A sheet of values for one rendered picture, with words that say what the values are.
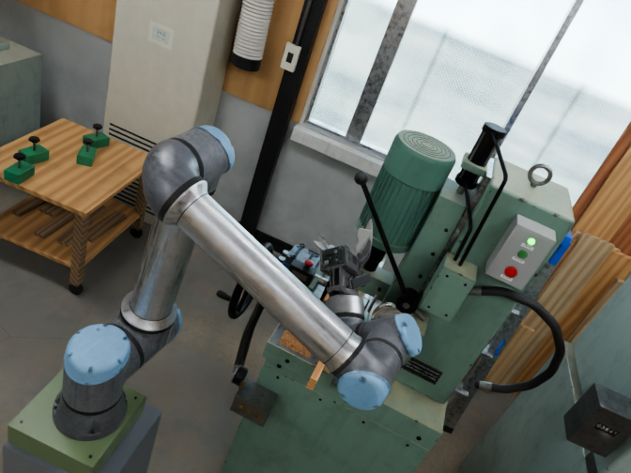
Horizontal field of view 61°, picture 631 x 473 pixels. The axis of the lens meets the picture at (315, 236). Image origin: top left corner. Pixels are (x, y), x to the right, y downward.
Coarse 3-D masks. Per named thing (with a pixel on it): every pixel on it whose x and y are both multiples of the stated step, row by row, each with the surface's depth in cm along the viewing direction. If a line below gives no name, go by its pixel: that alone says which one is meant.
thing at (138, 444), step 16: (144, 416) 159; (160, 416) 162; (144, 432) 155; (16, 448) 140; (128, 448) 149; (144, 448) 160; (16, 464) 142; (32, 464) 140; (48, 464) 139; (112, 464) 145; (128, 464) 149; (144, 464) 170
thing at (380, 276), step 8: (360, 272) 163; (368, 272) 163; (376, 272) 164; (384, 272) 166; (376, 280) 162; (384, 280) 162; (360, 288) 165; (368, 288) 164; (384, 288) 162; (384, 296) 164
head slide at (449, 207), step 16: (448, 192) 142; (464, 192) 145; (432, 208) 142; (448, 208) 140; (464, 208) 139; (432, 224) 144; (448, 224) 142; (416, 240) 147; (432, 240) 146; (448, 240) 144; (416, 256) 150; (432, 256) 148; (400, 272) 154; (416, 272) 152; (416, 288) 154
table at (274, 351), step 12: (324, 276) 183; (324, 288) 177; (276, 336) 153; (276, 348) 150; (288, 348) 151; (276, 360) 152; (288, 360) 150; (300, 360) 149; (312, 360) 150; (300, 372) 151; (312, 372) 150; (324, 372) 148; (324, 384) 150
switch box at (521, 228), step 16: (512, 224) 130; (528, 224) 127; (512, 240) 128; (544, 240) 125; (496, 256) 131; (512, 256) 129; (528, 256) 128; (544, 256) 127; (496, 272) 133; (528, 272) 130
